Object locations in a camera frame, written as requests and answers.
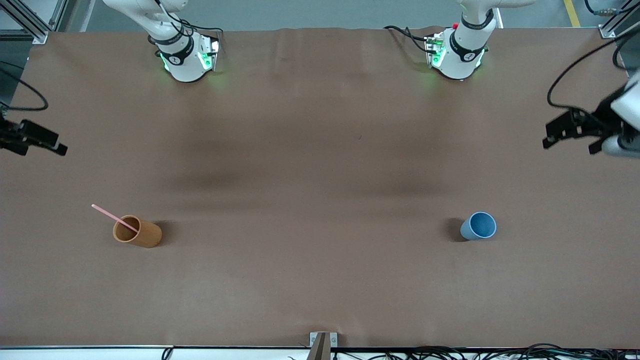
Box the aluminium frame post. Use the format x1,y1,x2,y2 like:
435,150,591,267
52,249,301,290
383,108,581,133
597,0,640,40
0,0,76,45

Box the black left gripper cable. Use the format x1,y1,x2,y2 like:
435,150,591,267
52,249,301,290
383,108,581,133
547,31,640,121

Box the blue cup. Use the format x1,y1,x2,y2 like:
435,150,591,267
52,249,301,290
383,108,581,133
460,211,498,242

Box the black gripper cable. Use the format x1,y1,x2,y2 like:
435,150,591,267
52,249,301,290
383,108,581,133
547,31,640,121
0,62,50,121

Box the brown table mat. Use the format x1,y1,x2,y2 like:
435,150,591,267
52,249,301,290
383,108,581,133
0,26,640,350

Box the orange cylindrical cup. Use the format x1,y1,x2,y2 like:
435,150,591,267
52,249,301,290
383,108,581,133
112,215,163,249

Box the black right arm base cable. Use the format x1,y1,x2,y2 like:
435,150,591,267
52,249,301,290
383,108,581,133
148,0,224,48

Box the black tangled floor cables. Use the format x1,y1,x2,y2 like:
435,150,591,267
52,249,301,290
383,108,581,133
334,343,640,360

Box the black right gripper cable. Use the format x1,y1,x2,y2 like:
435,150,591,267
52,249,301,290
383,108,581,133
0,62,50,121

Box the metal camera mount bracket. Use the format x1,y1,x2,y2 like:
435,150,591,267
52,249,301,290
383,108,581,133
307,331,339,360

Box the pink chopstick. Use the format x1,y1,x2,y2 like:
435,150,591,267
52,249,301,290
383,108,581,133
91,204,140,234

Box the black arm base cable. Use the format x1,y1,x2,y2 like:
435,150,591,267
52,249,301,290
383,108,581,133
148,0,224,48
383,25,435,55

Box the black left arm base cable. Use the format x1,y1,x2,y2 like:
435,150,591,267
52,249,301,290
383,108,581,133
383,25,435,55

